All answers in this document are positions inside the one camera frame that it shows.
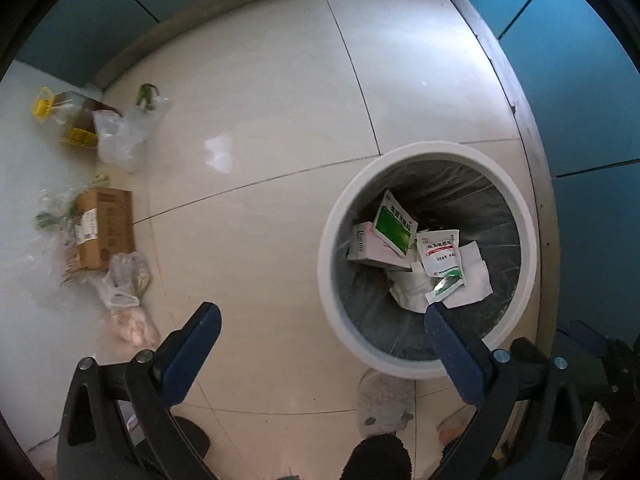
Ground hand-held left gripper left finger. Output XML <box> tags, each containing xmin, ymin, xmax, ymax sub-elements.
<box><xmin>56</xmin><ymin>301</ymin><xmax>222</xmax><ymax>480</ymax></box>

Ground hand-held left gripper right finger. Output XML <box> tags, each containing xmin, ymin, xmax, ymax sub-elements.
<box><xmin>423</xmin><ymin>302</ymin><xmax>587</xmax><ymax>480</ymax></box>

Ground white green sachet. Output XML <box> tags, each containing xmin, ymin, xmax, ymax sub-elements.
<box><xmin>424</xmin><ymin>267</ymin><xmax>466</xmax><ymax>304</ymax></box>

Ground white tissue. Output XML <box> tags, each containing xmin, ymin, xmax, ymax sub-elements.
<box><xmin>389</xmin><ymin>242</ymin><xmax>494</xmax><ymax>314</ymax></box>

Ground white sachet red label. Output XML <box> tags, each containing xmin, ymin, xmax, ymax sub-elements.
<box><xmin>416</xmin><ymin>228</ymin><xmax>464</xmax><ymax>277</ymax></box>

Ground long white pink box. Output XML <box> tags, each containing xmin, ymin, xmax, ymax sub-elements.
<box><xmin>347</xmin><ymin>221</ymin><xmax>419</xmax><ymax>269</ymax></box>

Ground white trash can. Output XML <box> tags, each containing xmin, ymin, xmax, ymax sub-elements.
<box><xmin>317</xmin><ymin>141</ymin><xmax>543</xmax><ymax>380</ymax></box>

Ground bag of garlic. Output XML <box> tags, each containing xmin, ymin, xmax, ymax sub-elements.
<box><xmin>107</xmin><ymin>307</ymin><xmax>161</xmax><ymax>349</ymax></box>

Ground clear bag of vegetables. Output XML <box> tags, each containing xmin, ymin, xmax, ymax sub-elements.
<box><xmin>92</xmin><ymin>251</ymin><xmax>151</xmax><ymax>311</ymax></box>

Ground person's dark trousers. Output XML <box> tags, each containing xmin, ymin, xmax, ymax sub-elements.
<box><xmin>339</xmin><ymin>434</ymin><xmax>414</xmax><ymax>480</ymax></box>

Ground clear bin liner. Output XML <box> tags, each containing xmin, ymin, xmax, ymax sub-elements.
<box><xmin>334</xmin><ymin>156</ymin><xmax>524</xmax><ymax>361</ymax></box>

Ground brown cardboard box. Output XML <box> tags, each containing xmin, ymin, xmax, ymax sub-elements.
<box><xmin>73</xmin><ymin>187</ymin><xmax>137</xmax><ymax>271</ymax></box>

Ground loose green vegetables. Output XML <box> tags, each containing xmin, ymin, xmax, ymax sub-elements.
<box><xmin>34</xmin><ymin>174</ymin><xmax>85</xmax><ymax>242</ymax></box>

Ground clear bag with greens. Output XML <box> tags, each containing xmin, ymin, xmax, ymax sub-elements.
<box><xmin>92</xmin><ymin>83</ymin><xmax>171</xmax><ymax>174</ymax></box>

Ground blue base cabinet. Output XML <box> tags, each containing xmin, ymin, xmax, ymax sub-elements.
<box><xmin>440</xmin><ymin>0</ymin><xmax>640</xmax><ymax>342</ymax></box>
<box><xmin>12</xmin><ymin>0</ymin><xmax>441</xmax><ymax>89</ymax></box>

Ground oil bottle yellow handle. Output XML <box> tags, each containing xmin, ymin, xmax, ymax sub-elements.
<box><xmin>32</xmin><ymin>86</ymin><xmax>121</xmax><ymax>149</ymax></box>

